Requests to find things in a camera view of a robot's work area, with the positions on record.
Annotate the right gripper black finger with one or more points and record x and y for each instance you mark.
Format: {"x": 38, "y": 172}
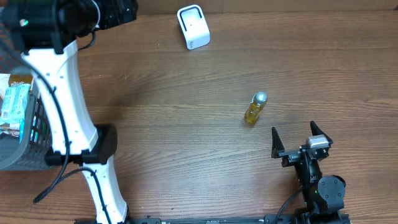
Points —
{"x": 277, "y": 146}
{"x": 315, "y": 129}

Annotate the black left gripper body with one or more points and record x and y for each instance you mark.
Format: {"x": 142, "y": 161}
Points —
{"x": 109, "y": 17}

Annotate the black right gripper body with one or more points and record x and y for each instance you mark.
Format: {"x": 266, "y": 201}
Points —
{"x": 291, "y": 157}

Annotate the yellow dish soap bottle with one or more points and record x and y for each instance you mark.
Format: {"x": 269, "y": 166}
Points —
{"x": 257, "y": 104}

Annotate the teal snack wrapper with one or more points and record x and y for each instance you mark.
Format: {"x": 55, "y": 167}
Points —
{"x": 14, "y": 100}

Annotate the brown snack pouch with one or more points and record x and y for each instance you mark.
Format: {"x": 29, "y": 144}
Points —
{"x": 8, "y": 80}

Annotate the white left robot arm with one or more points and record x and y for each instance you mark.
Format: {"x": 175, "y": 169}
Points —
{"x": 44, "y": 36}

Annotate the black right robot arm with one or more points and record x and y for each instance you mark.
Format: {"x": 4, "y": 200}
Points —
{"x": 323, "y": 195}

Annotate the white barcode scanner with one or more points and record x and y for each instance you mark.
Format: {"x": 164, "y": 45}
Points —
{"x": 194, "y": 27}

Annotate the grey plastic mesh basket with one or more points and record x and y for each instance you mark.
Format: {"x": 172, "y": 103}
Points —
{"x": 25, "y": 149}

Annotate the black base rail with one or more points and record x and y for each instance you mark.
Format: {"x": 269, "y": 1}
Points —
{"x": 267, "y": 219}

